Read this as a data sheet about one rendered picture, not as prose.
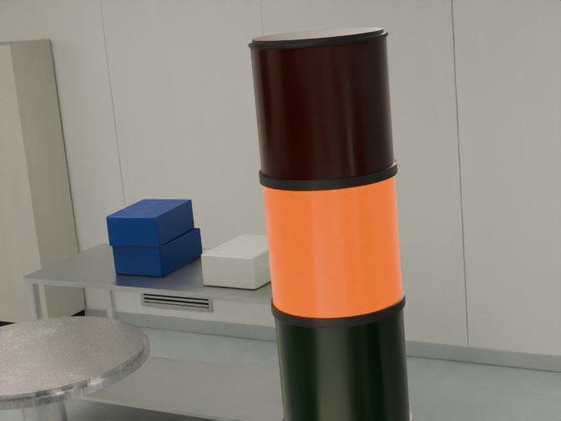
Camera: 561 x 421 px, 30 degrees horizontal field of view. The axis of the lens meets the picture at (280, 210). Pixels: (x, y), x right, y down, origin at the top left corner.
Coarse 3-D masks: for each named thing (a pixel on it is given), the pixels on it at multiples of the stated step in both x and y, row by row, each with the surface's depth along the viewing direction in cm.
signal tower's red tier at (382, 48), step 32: (256, 64) 37; (288, 64) 35; (320, 64) 35; (352, 64) 35; (384, 64) 37; (256, 96) 37; (288, 96) 36; (320, 96) 35; (352, 96) 36; (384, 96) 37; (288, 128) 36; (320, 128) 36; (352, 128) 36; (384, 128) 37; (288, 160) 36; (320, 160) 36; (352, 160) 36; (384, 160) 37
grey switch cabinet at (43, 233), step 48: (0, 48) 690; (48, 48) 719; (0, 96) 700; (48, 96) 720; (0, 144) 710; (48, 144) 722; (0, 192) 721; (48, 192) 724; (0, 240) 732; (48, 240) 725; (0, 288) 743; (48, 288) 727
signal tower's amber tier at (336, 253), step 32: (288, 192) 37; (320, 192) 36; (352, 192) 36; (384, 192) 37; (288, 224) 37; (320, 224) 36; (352, 224) 36; (384, 224) 37; (288, 256) 37; (320, 256) 37; (352, 256) 37; (384, 256) 37; (288, 288) 38; (320, 288) 37; (352, 288) 37; (384, 288) 38
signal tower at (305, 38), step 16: (304, 32) 39; (320, 32) 38; (336, 32) 37; (352, 32) 36; (368, 32) 36; (384, 32) 37; (256, 48) 37; (272, 48) 36; (288, 48) 35; (368, 176) 36; (384, 176) 37; (272, 304) 39; (400, 304) 38; (288, 320) 38; (304, 320) 37; (320, 320) 37; (336, 320) 37; (352, 320) 37; (368, 320) 37
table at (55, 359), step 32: (32, 320) 474; (64, 320) 470; (96, 320) 466; (0, 352) 436; (32, 352) 432; (64, 352) 429; (96, 352) 426; (128, 352) 422; (0, 384) 399; (32, 384) 396; (64, 384) 394; (96, 384) 398; (32, 416) 429; (64, 416) 436
